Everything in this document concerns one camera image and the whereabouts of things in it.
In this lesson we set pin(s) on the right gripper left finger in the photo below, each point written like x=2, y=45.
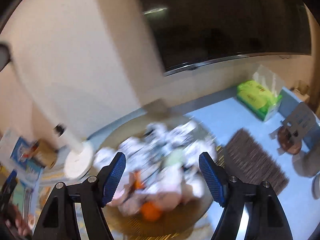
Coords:
x=58, y=217

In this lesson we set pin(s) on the person's left hand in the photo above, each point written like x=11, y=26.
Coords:
x=21, y=225

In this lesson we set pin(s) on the tan paper pen holder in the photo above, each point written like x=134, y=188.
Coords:
x=44, y=153

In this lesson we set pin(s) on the row of upright books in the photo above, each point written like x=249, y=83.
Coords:
x=14, y=150

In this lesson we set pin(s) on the grey metal stand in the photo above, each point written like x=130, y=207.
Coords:
x=300, y=127

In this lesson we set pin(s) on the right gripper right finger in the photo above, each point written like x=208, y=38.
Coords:
x=267, y=218

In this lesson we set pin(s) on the brown striped placemat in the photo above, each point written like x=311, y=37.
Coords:
x=246, y=159

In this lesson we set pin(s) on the orange tangerine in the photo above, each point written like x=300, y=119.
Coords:
x=150, y=212

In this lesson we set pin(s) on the gold ribbed bowl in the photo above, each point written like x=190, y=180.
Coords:
x=136, y=128

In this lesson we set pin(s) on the patterned blue woven mat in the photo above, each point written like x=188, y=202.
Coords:
x=176, y=221

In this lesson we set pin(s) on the three-bear plush toy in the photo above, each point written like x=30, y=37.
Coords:
x=167, y=188

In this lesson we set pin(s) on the wall-mounted black television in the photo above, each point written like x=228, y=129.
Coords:
x=193, y=33

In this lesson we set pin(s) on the green tissue pack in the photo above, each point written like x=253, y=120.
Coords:
x=260, y=100

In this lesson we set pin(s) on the paper ball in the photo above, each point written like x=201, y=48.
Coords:
x=182, y=144

